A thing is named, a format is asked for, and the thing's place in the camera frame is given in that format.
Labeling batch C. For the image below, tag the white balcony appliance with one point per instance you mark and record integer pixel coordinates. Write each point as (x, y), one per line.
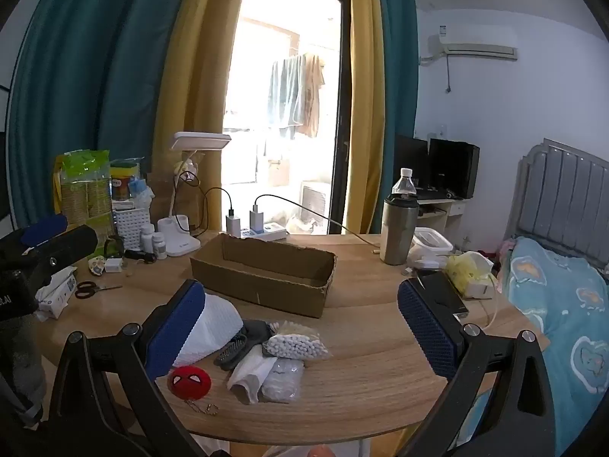
(315, 207)

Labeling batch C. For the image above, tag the green snack package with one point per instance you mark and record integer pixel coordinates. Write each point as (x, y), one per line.
(83, 190)

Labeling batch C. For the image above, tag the white desk lamp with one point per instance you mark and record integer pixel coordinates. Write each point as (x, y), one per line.
(178, 238)

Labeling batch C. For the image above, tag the green black pouch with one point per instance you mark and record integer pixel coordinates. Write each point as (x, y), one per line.
(114, 246)

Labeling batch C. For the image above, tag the dark door frame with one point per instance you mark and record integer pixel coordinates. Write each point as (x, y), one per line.
(342, 104)

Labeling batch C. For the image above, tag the white air conditioner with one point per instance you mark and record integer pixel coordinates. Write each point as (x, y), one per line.
(471, 40)

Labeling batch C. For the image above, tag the blue printed blanket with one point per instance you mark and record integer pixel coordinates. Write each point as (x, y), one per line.
(556, 304)

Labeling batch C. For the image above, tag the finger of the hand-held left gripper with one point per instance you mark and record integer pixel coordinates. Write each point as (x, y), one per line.
(71, 245)
(45, 228)

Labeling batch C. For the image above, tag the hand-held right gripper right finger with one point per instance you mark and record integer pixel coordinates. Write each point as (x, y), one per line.
(428, 328)

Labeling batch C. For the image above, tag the blue plastic pack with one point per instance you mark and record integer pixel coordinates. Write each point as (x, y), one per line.
(142, 190)

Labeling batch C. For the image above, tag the white cloth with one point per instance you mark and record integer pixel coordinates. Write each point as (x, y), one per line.
(250, 373)

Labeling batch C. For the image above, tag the yellow tissue pack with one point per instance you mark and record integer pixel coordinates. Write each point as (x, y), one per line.
(468, 271)

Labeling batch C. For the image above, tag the grey sock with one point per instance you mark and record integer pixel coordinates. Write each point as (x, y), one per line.
(252, 333)

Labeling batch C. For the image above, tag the white cloths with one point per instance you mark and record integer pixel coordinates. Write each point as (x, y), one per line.
(283, 381)

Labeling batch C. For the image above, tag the hanging teal towel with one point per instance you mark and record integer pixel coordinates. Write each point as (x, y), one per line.
(285, 93)

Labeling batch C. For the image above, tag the white waffle towel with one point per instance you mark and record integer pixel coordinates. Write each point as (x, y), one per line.
(211, 328)

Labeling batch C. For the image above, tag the person's left forearm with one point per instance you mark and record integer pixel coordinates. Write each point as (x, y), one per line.
(19, 366)

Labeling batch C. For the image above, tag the white wall socket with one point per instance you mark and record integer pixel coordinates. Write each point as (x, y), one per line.
(444, 131)

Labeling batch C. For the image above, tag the white lidded container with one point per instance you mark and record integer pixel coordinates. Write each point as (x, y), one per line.
(433, 240)

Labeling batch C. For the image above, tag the white plastic basket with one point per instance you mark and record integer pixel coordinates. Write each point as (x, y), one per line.
(133, 228)

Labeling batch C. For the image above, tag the red cloth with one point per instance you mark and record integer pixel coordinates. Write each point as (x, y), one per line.
(487, 252)

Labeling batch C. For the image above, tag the black monitor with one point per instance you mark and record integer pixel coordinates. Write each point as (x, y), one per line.
(454, 169)
(410, 162)

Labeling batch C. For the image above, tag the hanging beige garment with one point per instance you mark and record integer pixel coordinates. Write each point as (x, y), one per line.
(313, 95)

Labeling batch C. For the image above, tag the clear water bottle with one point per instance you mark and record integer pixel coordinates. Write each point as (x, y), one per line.
(404, 183)

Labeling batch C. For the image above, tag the steel tumbler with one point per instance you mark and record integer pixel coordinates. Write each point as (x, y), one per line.
(397, 233)

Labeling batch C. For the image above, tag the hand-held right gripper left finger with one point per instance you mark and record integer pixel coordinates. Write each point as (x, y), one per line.
(175, 328)

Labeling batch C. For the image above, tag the teal curtain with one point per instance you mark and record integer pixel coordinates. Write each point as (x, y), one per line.
(95, 71)
(399, 81)

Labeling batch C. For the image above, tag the black flashlight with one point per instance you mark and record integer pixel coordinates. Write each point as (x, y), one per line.
(140, 256)

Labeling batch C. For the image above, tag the yellow curtain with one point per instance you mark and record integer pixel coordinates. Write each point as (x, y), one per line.
(204, 66)
(366, 104)

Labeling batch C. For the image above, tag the brown cardboard box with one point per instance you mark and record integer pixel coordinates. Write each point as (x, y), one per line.
(266, 271)

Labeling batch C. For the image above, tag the grey padded headboard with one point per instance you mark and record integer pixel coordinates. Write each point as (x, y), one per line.
(561, 200)

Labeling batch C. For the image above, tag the black smartphone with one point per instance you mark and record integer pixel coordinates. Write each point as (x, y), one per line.
(442, 295)

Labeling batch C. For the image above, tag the small cartoon figurine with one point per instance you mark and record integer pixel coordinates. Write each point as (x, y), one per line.
(97, 266)

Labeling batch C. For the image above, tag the orange label can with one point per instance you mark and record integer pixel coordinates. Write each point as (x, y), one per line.
(122, 185)

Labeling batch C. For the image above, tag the small white desk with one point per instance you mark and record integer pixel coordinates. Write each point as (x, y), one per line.
(440, 209)

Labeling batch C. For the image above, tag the wall plug with clip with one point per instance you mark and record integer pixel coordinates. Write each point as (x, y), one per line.
(186, 171)

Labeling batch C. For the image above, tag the white tissue packs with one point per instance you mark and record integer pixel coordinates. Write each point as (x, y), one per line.
(57, 295)

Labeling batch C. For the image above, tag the white pill bottle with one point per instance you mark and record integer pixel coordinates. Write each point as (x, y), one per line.
(147, 239)
(160, 246)

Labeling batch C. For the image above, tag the white power strip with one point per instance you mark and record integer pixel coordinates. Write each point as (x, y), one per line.
(269, 233)

